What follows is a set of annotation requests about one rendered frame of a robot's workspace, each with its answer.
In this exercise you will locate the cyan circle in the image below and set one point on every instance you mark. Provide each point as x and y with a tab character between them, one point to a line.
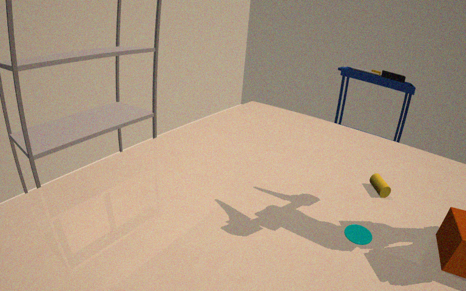
358	234

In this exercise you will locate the yellow cylinder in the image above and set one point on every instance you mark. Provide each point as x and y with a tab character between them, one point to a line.
380	185

